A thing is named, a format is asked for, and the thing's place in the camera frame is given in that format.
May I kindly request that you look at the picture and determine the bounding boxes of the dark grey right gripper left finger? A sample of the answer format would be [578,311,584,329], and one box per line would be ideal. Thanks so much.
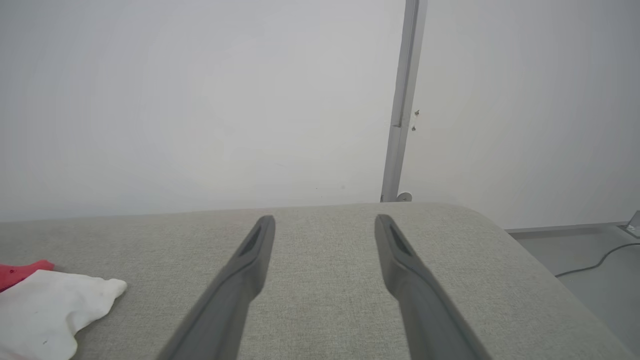
[157,215,277,360]

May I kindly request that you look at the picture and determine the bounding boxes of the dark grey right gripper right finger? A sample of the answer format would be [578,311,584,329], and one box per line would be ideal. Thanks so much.
[374,214,494,360]

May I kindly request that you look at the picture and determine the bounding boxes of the red and white shirt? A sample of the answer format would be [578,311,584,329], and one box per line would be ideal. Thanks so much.
[0,259,128,360]

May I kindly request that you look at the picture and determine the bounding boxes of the grey metal pole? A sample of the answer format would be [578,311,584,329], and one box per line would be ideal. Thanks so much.
[380,0,429,203]

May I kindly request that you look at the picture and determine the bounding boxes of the dark cable on floor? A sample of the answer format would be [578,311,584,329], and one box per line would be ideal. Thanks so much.
[554,242,640,279]

